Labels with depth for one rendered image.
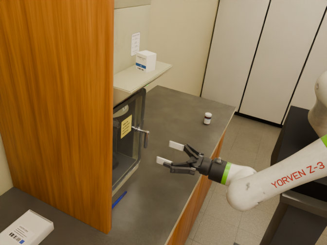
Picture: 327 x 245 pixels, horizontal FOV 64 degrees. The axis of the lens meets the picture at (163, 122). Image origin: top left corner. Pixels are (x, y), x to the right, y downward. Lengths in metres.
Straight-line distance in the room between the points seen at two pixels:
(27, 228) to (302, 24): 3.45
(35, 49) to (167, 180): 0.83
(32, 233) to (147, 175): 0.55
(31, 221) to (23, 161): 0.23
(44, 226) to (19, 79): 0.53
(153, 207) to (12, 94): 0.70
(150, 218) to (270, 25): 3.07
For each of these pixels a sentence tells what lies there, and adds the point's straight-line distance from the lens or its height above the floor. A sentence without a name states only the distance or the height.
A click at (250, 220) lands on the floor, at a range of 2.59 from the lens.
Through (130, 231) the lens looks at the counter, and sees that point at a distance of 1.11.
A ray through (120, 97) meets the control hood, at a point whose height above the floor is 1.48.
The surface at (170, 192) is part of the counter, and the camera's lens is 1.26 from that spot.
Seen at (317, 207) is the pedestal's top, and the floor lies 0.94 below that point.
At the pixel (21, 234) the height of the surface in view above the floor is 0.98.
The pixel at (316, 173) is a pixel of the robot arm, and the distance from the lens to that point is 0.91.
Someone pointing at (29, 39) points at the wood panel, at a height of 1.62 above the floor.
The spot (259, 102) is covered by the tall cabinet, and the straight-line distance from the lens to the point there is 4.02.
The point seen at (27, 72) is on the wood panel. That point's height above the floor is 1.51.
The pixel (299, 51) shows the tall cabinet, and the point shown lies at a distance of 3.80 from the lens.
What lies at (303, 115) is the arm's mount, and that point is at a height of 1.25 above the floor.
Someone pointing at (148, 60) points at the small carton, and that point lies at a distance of 0.92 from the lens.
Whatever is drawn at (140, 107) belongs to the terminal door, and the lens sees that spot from 1.12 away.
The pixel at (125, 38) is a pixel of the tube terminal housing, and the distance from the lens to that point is 0.92.
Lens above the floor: 1.83
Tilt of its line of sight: 30 degrees down
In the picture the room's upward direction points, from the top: 7 degrees clockwise
